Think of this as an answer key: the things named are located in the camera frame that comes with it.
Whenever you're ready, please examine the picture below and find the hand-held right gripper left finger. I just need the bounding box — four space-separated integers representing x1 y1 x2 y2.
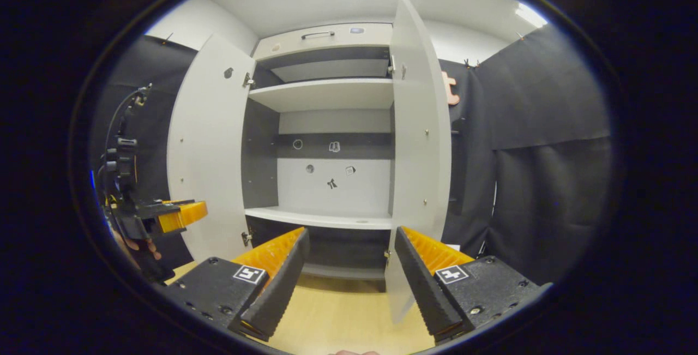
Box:
164 227 310 342

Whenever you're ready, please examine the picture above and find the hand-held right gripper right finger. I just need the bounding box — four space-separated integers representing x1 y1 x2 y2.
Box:
394 226 551 344

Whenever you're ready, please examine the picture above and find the grey cabinet door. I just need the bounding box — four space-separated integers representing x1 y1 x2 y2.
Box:
167 33 257 263
384 0 452 324

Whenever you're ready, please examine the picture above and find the grey double-door shoe cabinet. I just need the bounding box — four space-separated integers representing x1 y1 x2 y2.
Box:
240 22 396 293

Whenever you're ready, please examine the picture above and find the grey cabinet shelf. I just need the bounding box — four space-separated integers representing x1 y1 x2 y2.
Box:
248 78 394 113
244 206 393 230

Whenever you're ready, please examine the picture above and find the grey cabinet drawer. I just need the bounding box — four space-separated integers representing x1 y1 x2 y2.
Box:
254 23 393 61

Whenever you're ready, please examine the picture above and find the black backdrop cloth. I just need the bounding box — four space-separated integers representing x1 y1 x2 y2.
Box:
90 25 611 287

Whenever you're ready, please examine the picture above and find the rectangular ceiling light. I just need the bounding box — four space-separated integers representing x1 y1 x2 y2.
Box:
515 3 547 28

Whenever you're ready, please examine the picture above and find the black cable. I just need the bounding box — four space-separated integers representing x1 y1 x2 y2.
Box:
103 83 152 151

